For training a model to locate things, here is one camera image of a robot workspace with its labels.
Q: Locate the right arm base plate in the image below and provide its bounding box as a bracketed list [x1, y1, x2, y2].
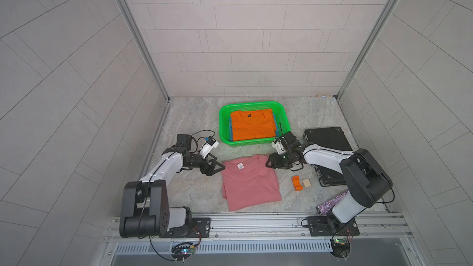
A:
[301, 216, 360, 237]

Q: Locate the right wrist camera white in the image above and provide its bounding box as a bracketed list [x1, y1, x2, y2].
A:
[271, 138, 286, 155]

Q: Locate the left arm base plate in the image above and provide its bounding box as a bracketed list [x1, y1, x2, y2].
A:
[159, 217, 211, 238]

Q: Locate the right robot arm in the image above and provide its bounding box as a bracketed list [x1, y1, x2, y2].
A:
[266, 131, 393, 235]

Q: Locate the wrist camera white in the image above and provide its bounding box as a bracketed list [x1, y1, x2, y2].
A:
[199, 136, 219, 159]
[271, 138, 286, 155]

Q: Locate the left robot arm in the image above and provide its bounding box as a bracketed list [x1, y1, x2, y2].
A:
[119, 134, 225, 238]

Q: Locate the right circuit board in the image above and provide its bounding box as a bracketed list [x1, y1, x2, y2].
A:
[331, 238, 351, 259]

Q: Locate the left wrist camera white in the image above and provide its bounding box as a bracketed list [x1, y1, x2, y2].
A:
[199, 136, 219, 159]

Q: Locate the blue t-shirt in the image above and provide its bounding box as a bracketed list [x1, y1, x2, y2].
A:
[229, 117, 234, 142]

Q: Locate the orange t-shirt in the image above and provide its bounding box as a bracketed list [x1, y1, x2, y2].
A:
[230, 109, 278, 141]

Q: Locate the orange plastic block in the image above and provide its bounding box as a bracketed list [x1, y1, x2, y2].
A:
[291, 176, 304, 191]

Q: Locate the left circuit board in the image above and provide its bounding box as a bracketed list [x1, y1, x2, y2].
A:
[171, 242, 197, 261]

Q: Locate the black case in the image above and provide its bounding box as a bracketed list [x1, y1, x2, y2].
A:
[304, 126, 352, 187]

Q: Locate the circuit board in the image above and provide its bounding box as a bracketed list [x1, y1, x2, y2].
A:
[171, 242, 197, 261]
[331, 238, 351, 259]

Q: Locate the aluminium rail frame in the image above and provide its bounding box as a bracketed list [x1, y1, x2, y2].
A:
[103, 212, 413, 244]

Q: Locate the small beige wooden block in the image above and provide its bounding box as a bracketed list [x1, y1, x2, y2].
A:
[303, 179, 312, 188]

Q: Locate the pink t-shirt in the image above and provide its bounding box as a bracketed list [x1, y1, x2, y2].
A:
[221, 155, 282, 212]

